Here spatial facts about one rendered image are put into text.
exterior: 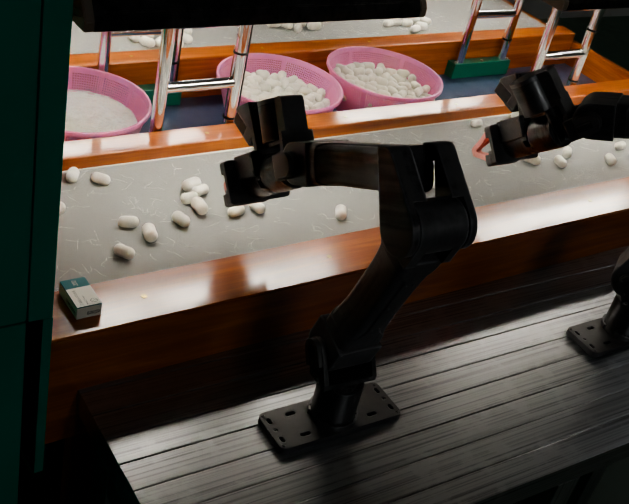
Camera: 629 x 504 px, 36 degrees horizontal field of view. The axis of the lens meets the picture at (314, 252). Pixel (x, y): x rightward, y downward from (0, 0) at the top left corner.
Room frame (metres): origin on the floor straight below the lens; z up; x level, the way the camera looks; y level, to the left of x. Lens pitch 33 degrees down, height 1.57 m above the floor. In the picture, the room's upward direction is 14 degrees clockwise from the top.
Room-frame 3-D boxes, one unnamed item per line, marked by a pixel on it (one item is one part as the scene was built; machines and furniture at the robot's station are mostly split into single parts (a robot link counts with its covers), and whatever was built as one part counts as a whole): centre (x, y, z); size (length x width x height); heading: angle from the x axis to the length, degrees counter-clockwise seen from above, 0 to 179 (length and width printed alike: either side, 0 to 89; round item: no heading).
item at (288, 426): (0.99, -0.08, 0.71); 0.20 x 0.07 x 0.08; 129
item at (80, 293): (0.98, 0.28, 0.77); 0.06 x 0.04 x 0.02; 41
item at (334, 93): (1.83, 0.15, 0.72); 0.27 x 0.27 x 0.10
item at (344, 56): (2.02, -0.06, 0.72); 0.27 x 0.27 x 0.10
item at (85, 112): (1.54, 0.48, 0.71); 0.22 x 0.22 x 0.06
